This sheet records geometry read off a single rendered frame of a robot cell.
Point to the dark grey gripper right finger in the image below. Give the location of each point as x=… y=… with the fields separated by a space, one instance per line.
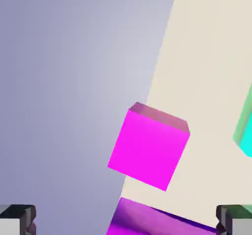
x=234 y=219

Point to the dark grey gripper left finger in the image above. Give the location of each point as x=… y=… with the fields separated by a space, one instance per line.
x=17 y=217

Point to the small cyan cube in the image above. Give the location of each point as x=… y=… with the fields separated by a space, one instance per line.
x=246 y=132

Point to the small magenta cube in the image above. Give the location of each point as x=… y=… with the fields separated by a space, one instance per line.
x=147 y=150

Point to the large purple box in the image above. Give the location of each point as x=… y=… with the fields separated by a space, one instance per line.
x=141 y=219

